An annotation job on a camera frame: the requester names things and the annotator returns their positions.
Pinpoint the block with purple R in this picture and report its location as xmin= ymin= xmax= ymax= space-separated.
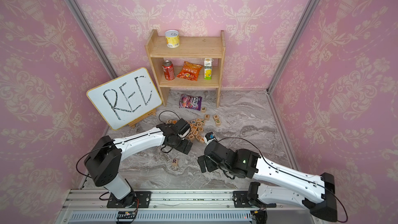
xmin=172 ymin=158 xmax=179 ymax=167

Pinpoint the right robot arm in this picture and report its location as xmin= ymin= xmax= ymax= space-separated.
xmin=198 ymin=139 xmax=338 ymax=223

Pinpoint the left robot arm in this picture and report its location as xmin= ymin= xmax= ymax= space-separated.
xmin=84 ymin=119 xmax=192 ymax=206

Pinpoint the block with brown C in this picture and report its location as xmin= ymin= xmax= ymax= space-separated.
xmin=195 ymin=134 xmax=202 ymax=141

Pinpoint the purple candy bag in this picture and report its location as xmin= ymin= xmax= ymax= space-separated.
xmin=179 ymin=94 xmax=203 ymax=111

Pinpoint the wooden whiteboard easel stand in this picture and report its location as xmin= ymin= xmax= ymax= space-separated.
xmin=128 ymin=109 xmax=157 ymax=128

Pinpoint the orange snack bag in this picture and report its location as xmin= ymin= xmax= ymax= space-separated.
xmin=177 ymin=61 xmax=203 ymax=81

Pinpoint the red soda can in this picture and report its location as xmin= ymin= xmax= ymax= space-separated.
xmin=162 ymin=60 xmax=175 ymax=80

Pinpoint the green white drink carton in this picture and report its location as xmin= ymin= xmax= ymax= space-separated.
xmin=204 ymin=58 xmax=213 ymax=80

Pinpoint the whiteboard with yellow rim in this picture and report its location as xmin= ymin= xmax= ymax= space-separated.
xmin=87 ymin=67 xmax=162 ymax=130

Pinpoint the yellow tin can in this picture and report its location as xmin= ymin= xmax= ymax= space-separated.
xmin=165 ymin=30 xmax=180 ymax=48

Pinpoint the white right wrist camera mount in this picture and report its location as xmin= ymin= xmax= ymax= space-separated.
xmin=204 ymin=132 xmax=218 ymax=145

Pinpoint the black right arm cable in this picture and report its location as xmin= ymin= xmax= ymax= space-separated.
xmin=217 ymin=136 xmax=349 ymax=224

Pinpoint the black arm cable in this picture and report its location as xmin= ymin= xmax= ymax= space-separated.
xmin=217 ymin=136 xmax=349 ymax=224
xmin=75 ymin=110 xmax=187 ymax=201

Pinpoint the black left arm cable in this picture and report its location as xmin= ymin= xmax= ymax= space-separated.
xmin=75 ymin=110 xmax=187 ymax=201

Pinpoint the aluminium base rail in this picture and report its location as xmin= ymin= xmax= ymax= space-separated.
xmin=56 ymin=184 xmax=324 ymax=224

